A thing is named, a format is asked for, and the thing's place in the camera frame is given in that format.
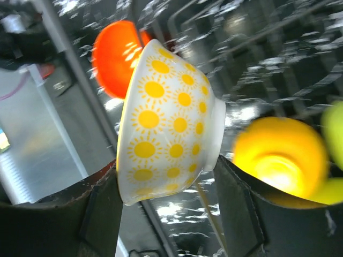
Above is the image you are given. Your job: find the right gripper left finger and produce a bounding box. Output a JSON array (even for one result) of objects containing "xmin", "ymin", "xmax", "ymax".
[{"xmin": 1, "ymin": 161, "xmax": 123, "ymax": 256}]

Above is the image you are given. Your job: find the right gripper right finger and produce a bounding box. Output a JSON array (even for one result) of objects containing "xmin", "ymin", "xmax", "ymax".
[{"xmin": 214, "ymin": 156, "xmax": 342, "ymax": 256}]

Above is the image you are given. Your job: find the orange bowl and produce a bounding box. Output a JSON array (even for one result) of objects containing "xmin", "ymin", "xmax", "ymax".
[
  {"xmin": 92, "ymin": 20, "xmax": 152, "ymax": 99},
  {"xmin": 232, "ymin": 117, "xmax": 329, "ymax": 198}
]

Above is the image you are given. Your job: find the white green bowl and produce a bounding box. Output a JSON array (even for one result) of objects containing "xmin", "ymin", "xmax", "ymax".
[{"xmin": 321, "ymin": 100, "xmax": 342, "ymax": 170}]

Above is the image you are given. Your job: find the green striped bowl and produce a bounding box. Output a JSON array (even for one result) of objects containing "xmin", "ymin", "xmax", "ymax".
[{"xmin": 116, "ymin": 39, "xmax": 226, "ymax": 206}]

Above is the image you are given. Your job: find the yellow bowl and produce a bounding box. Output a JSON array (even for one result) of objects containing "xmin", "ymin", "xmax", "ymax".
[{"xmin": 308, "ymin": 178, "xmax": 343, "ymax": 205}]

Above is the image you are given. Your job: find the white slotted cable duct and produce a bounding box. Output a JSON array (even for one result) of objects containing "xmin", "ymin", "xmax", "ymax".
[{"xmin": 1, "ymin": 151, "xmax": 33, "ymax": 205}]

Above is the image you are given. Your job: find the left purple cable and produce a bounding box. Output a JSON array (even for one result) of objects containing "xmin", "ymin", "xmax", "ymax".
[{"xmin": 0, "ymin": 72, "xmax": 30, "ymax": 102}]

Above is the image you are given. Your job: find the wire dish rack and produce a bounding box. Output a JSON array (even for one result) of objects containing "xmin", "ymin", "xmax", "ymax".
[{"xmin": 130, "ymin": 1, "xmax": 342, "ymax": 120}]

